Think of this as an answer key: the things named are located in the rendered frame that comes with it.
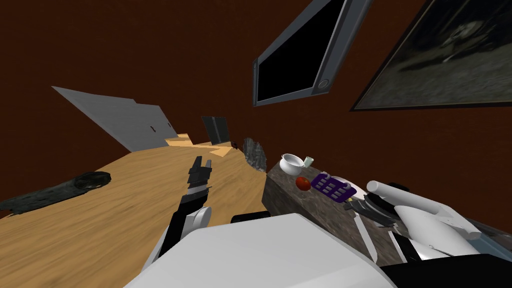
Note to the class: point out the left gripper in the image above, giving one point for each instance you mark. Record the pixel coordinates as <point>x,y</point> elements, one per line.
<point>199,176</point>

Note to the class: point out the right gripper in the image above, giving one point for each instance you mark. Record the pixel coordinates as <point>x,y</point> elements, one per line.
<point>370,210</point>

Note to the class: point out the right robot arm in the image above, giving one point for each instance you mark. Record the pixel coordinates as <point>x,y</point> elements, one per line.
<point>432,224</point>

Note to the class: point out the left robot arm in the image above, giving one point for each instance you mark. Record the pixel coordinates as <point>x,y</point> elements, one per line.
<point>178,224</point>

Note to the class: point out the dark grey flat box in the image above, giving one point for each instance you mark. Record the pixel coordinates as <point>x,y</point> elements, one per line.
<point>216,130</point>

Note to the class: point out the grey rough rock shape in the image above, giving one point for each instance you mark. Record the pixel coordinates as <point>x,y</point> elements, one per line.
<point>255,155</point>

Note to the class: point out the dark marble table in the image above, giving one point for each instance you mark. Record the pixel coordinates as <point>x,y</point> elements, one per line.
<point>316,212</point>

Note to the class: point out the purple dish rack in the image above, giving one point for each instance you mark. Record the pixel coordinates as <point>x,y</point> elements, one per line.
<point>332,187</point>

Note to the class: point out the white pot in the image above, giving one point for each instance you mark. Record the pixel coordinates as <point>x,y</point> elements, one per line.
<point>291,164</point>

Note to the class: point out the grey cupboard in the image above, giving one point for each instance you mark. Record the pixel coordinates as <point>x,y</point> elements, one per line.
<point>124,120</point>

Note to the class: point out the red apple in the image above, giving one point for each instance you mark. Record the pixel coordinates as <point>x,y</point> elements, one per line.
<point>303,184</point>

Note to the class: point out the pale green cup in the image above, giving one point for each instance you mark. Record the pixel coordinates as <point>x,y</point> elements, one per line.
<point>308,161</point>

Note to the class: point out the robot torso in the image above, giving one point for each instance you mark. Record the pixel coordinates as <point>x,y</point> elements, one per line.
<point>260,256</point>

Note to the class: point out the black rough log shape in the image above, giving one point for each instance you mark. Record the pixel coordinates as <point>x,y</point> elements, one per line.
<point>56,192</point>

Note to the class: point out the grey framed wall television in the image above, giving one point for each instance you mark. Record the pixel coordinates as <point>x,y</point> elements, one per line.
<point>296,56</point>

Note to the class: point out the dark framed wall picture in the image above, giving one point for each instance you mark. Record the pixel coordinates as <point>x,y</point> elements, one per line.
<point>444,60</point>

